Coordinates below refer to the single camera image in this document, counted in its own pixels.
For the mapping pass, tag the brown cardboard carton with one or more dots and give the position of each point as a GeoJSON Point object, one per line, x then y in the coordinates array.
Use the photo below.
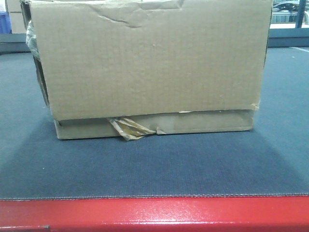
{"type": "Point", "coordinates": [133, 68]}

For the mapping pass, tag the dark green conveyor belt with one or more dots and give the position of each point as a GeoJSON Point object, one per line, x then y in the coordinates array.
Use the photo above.
{"type": "Point", "coordinates": [270, 160]}

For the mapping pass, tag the red conveyor front edge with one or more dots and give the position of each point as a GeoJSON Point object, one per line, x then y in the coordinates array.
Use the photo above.
{"type": "Point", "coordinates": [218, 214]}

